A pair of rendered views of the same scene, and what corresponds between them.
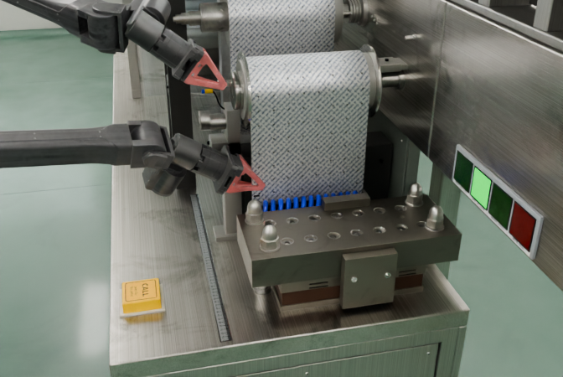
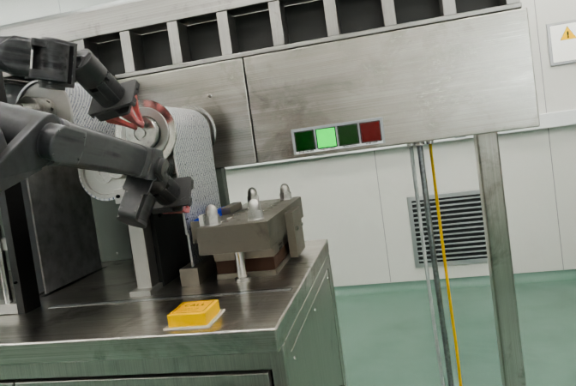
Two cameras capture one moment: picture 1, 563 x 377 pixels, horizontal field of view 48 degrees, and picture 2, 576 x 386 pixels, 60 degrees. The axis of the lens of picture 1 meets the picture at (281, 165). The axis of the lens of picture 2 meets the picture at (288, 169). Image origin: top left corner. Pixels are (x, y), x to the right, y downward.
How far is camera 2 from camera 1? 116 cm
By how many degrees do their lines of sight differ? 66
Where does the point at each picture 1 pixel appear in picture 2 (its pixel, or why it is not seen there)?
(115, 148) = (145, 151)
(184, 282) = not seen: hidden behind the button
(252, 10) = (81, 96)
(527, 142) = (352, 90)
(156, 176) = (143, 201)
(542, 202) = (376, 111)
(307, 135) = (196, 161)
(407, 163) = (225, 189)
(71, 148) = (126, 146)
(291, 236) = not seen: hidden behind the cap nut
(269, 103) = (179, 132)
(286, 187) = (196, 208)
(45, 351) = not seen: outside the picture
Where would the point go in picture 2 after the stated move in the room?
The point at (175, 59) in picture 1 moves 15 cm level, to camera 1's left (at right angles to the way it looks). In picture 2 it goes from (120, 92) to (56, 88)
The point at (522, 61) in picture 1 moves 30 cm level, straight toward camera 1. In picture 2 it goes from (330, 54) to (430, 24)
